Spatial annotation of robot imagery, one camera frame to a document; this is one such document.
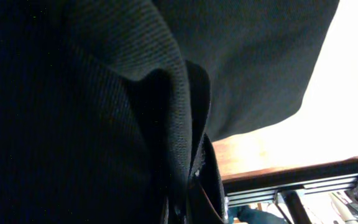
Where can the black t-shirt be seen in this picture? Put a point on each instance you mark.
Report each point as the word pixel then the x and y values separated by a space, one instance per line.
pixel 109 109

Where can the aluminium frame rail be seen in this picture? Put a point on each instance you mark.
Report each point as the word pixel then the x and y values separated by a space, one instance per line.
pixel 336 176

